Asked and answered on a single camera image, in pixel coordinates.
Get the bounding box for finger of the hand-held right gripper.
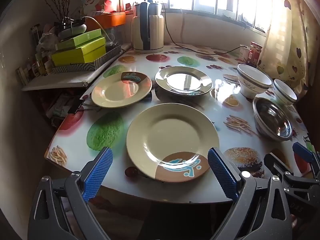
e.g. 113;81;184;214
292;142;320;173
264;152;320;193

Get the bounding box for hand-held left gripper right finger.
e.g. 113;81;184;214
207;147;293;240

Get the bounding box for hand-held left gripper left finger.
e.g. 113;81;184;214
27;147;118;240

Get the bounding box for stainless steel bowl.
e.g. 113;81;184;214
252;97;293;141

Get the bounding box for small white banded bowl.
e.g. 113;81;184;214
272;79;298;106

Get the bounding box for large cream brown plate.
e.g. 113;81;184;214
126;102;220;183

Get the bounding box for large white banded bowl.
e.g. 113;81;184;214
237;64;272;99

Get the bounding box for small cream brown plate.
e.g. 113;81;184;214
91;71;152;109

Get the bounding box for glossy grey rimmed plate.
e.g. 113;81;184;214
154;66;213;97

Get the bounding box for food print tablecloth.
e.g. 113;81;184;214
45;42;315;203

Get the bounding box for black binder clip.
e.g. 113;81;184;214
67;97;100;114

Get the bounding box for pile of packets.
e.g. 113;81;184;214
46;91;84;128

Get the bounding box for red label glass jar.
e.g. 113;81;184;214
246;41;263;67

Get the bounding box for heart print cream curtain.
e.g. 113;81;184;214
257;0;315;100

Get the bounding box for grey chevron tray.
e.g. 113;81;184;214
51;44;122;74

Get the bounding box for lime green box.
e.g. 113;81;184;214
51;44;107;67

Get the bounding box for row of small bottles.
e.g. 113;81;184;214
16;52;53;81

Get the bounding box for clear plastic jar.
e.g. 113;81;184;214
104;39;119;53

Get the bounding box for olive green box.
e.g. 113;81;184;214
55;29;106;51

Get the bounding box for grey oval device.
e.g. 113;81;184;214
58;17;87;40

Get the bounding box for cream electric kettle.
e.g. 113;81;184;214
132;1;165;54

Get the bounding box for orange box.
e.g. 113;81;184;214
85;11;126;30

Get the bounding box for dry branches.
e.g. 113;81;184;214
35;0;83;23

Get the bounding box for black cable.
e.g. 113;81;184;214
162;2;248;55

